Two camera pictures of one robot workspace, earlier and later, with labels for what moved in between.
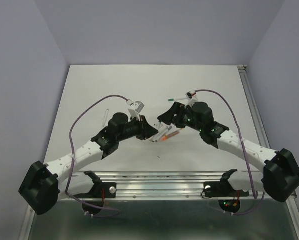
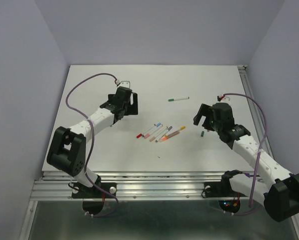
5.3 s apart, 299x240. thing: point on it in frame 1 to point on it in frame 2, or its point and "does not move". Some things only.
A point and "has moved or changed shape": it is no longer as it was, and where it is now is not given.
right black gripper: [168, 117] to [204, 110]
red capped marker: [161, 125] has moved or changed shape
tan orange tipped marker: [166, 136] does not move
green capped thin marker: [180, 98] does not move
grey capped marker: [163, 133] does not move
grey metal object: [191, 97] to [225, 99]
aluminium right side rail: [252, 101] does not move
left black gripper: [146, 131] to [132, 109]
